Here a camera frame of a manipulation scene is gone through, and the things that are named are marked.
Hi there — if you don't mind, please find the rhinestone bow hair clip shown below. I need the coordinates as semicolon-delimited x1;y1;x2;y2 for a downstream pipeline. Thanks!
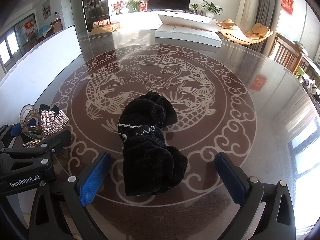
20;104;69;148

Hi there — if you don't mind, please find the small black velvet scrunchie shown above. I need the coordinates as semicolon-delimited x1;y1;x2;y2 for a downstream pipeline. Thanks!
117;92;188;197

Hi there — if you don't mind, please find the large white storage box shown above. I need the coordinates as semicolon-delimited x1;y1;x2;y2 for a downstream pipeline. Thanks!
1;25;81;125

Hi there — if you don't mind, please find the red flower bouquet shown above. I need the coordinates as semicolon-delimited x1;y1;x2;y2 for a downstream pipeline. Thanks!
112;0;125;15

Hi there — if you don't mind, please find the white tv console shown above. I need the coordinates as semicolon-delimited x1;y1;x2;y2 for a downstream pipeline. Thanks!
110;11;218;30

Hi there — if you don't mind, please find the dark glass display cabinet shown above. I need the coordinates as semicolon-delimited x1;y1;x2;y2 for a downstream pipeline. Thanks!
82;0;110;32

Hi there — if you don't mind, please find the green plant beside flowers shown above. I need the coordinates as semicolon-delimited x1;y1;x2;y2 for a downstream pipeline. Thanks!
127;0;141;12

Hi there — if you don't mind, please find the wooden dining chair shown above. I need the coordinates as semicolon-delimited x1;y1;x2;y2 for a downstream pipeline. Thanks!
273;34;303;74

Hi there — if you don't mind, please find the white open gift box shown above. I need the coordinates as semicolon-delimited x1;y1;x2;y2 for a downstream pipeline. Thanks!
155;15;222;48

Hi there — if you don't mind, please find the orange lounge chair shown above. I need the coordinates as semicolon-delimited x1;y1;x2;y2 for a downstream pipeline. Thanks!
215;19;273;45

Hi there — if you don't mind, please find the small potted plant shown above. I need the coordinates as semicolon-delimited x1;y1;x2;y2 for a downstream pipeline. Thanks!
191;3;199;14

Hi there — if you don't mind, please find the potted green plant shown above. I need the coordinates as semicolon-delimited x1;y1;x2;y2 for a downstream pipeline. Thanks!
201;0;223;18

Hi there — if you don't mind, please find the grey curtain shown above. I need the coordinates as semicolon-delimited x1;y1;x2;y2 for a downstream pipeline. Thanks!
256;0;279;53

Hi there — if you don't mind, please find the framed wall painting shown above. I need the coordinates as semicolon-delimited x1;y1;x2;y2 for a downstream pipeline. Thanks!
42;0;52;20

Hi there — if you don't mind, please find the red wall hanging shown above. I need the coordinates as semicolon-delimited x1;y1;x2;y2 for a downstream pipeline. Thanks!
281;0;294;15

